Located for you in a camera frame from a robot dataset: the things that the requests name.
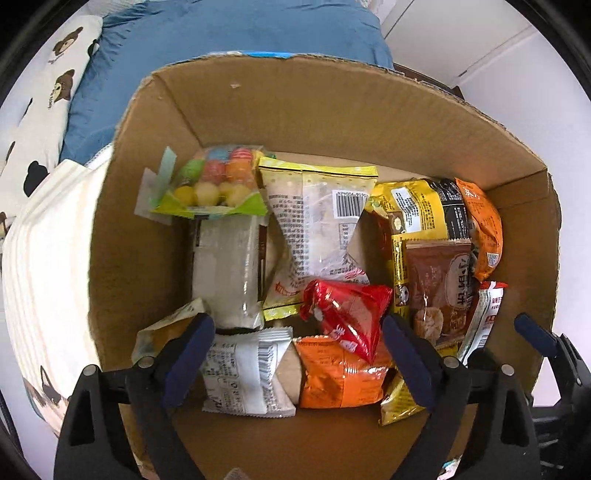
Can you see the brown snack packet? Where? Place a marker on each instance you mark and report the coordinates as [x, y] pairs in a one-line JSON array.
[[438, 286]]

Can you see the white barcode snack packet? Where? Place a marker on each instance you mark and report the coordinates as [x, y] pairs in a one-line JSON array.
[[240, 369]]

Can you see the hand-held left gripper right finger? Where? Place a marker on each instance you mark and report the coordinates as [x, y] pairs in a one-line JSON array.
[[411, 360]]

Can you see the white red label packet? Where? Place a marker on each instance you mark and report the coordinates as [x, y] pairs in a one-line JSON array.
[[485, 314]]

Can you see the printed cardboard box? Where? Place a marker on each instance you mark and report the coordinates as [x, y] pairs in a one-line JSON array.
[[323, 115]]

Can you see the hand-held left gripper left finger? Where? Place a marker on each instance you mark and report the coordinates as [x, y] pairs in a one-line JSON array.
[[189, 360]]

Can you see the clear white snack packet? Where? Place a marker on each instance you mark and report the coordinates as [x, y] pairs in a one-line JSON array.
[[226, 267]]

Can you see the bear print pillow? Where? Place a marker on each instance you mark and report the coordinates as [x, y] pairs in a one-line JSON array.
[[46, 92]]

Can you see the yellow black snack packet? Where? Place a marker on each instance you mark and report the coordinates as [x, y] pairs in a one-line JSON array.
[[415, 207]]

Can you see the dark wooden bed frame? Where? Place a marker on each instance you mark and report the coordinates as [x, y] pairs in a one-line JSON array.
[[425, 78]]

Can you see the white yellow-trim snack packet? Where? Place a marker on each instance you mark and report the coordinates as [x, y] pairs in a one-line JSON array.
[[314, 221]]

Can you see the orange snack packet black text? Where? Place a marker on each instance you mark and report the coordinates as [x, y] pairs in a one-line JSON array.
[[485, 230]]

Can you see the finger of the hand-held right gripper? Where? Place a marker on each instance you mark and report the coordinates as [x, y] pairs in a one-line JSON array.
[[535, 332]]

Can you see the orange foil snack packet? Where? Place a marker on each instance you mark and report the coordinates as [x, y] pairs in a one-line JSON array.
[[332, 378]]

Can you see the bear print bedsheet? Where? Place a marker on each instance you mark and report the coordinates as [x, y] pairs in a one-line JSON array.
[[41, 277]]

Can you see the colourful candy ball bag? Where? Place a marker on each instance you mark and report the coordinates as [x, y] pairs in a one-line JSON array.
[[212, 184]]

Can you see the blue pillow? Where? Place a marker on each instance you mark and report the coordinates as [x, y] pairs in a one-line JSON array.
[[184, 37]]

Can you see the beige snack packet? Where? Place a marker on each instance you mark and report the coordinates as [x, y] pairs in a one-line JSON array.
[[161, 330]]

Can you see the red foil snack packet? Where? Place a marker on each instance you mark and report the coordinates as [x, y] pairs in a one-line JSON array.
[[351, 314]]

